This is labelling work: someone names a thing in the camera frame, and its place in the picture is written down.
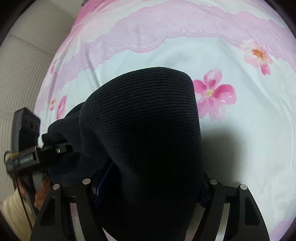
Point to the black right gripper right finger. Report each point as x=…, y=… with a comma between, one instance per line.
x=244, y=221

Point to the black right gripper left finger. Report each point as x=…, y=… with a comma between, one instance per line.
x=54, y=221

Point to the black knit pants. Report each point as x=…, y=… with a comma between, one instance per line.
x=139, y=136

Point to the person's left hand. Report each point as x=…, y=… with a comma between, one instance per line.
x=42, y=194

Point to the white louvered wardrobe door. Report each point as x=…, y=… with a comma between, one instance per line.
x=31, y=33

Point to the pink floral bed cover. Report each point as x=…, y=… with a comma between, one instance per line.
x=241, y=58

